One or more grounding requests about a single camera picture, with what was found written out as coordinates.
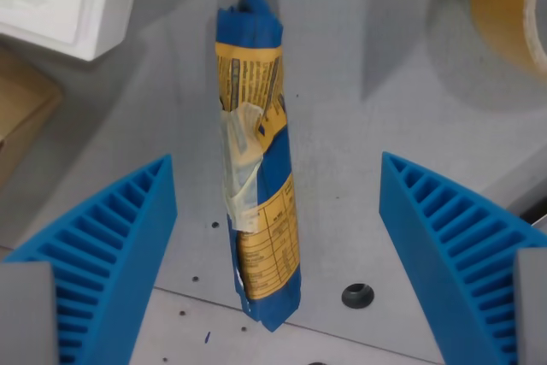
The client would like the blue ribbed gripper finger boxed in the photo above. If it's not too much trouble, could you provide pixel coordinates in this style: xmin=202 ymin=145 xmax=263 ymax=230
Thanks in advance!
xmin=379 ymin=150 xmax=547 ymax=365
xmin=0 ymin=153 xmax=179 ymax=365

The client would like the blue and yellow bag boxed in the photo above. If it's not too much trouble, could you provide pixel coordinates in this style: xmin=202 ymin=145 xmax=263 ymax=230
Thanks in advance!
xmin=215 ymin=0 xmax=303 ymax=333

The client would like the brown cardboard box, white label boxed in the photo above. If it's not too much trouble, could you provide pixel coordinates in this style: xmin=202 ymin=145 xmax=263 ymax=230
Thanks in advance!
xmin=0 ymin=46 xmax=65 ymax=195

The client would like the roll of beige adhesive tape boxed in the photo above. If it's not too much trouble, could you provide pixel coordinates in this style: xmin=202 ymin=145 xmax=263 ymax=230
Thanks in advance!
xmin=468 ymin=0 xmax=547 ymax=74

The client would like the white wall socket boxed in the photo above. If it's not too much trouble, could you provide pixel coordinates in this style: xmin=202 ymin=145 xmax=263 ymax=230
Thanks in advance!
xmin=0 ymin=0 xmax=144 ymax=62

